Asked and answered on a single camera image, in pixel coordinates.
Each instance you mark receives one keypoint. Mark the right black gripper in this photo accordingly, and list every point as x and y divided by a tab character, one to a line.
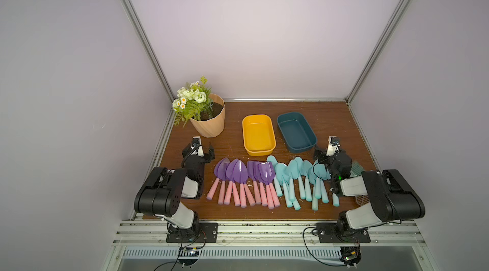
332	156

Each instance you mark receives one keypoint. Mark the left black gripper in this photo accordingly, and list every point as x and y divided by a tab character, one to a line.
206	157

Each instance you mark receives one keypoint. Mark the purple shovel pink handle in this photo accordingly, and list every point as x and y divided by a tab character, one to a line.
251	175
267	175
226	189
219	172
240	176
262	184

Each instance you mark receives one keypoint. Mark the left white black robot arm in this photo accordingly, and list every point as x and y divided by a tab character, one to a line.
161	193

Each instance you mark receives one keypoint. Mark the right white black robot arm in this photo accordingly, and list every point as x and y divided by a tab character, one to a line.
391	198

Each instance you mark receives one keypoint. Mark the dark teal storage box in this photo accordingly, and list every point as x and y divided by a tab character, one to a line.
297	132

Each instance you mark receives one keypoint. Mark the yellow storage box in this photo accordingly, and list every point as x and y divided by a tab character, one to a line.
258	135

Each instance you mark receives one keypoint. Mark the terracotta flower pot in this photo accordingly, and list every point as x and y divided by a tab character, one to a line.
214	126

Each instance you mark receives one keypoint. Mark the brown slotted scoop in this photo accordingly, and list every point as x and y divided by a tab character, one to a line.
362	200

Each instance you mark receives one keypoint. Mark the white flowers green plant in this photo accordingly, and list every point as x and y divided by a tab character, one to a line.
193	102

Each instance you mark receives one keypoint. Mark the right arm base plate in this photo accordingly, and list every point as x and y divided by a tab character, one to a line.
332	233

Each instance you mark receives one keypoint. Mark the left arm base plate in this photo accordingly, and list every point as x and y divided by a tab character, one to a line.
201	233

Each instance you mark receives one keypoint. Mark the aluminium front rail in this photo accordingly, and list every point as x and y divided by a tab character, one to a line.
266	233

